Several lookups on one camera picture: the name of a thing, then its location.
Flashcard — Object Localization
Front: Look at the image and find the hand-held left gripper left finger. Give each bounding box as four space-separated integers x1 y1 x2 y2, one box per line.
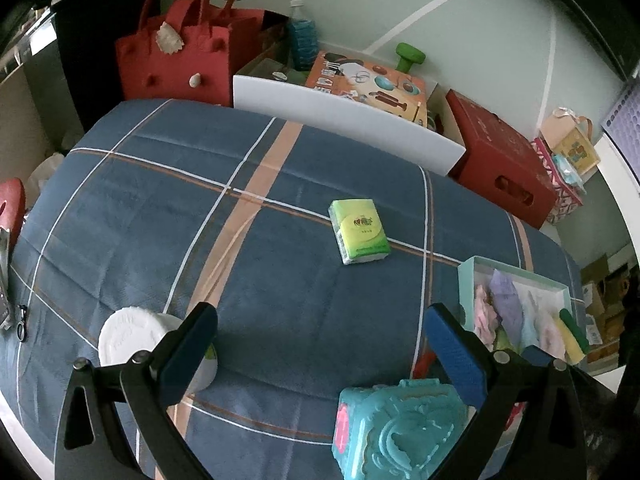
54 302 218 480

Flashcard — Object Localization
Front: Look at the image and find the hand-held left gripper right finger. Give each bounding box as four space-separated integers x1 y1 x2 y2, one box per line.
426 303 586 480

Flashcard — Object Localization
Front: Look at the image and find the pink fluffy cloth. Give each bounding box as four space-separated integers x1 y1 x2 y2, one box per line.
471 284 502 348

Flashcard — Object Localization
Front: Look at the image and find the white box with teal rim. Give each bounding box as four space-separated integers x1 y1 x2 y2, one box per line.
457 255 587 367

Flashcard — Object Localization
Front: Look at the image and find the purple cloth with red bow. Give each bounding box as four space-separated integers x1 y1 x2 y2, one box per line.
489 269 527 343

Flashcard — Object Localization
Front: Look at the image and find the green tissue pack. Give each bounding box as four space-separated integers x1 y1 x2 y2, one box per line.
328 198 391 266
551 316 587 366

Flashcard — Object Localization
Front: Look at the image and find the white canister with green label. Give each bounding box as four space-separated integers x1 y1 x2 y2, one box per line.
98 305 219 395

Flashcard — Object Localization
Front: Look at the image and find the teal embossed pack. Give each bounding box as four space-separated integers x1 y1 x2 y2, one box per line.
332 379 477 480

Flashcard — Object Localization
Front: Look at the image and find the blue plaid blanket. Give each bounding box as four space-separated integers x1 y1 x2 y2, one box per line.
0 97 586 480

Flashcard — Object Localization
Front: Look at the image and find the stack of cardboard boxes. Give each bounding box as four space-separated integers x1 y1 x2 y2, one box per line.
579 254 632 363

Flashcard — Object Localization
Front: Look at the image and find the red patterned gift bag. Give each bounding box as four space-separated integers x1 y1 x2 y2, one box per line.
531 136 587 226

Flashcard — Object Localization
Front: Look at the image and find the red cardboard box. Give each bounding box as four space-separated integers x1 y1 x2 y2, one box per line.
445 88 559 231

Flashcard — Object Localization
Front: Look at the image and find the white plastic bag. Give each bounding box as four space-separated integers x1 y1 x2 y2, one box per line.
26 152 67 197

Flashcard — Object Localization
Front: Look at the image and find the beige cartoon gift bag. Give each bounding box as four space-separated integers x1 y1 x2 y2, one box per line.
539 106 602 178

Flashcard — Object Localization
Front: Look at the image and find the white desk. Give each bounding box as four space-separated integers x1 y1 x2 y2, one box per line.
594 136 640 203

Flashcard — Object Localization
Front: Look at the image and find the orange illustrated box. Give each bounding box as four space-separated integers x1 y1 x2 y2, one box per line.
304 50 429 129

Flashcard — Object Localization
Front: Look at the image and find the purple plastic basket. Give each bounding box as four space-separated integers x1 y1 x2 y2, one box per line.
600 76 640 147

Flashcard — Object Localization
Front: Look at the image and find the green dumbbell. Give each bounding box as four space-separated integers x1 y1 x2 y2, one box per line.
394 42 427 77

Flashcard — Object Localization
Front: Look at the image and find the red felt tote bag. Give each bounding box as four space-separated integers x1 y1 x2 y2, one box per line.
114 0 267 107

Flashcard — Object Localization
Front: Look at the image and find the blue bottle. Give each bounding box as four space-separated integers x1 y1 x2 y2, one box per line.
287 0 321 72

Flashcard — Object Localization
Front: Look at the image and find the black lanyard with keyring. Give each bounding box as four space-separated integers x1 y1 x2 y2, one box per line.
0 227 30 344

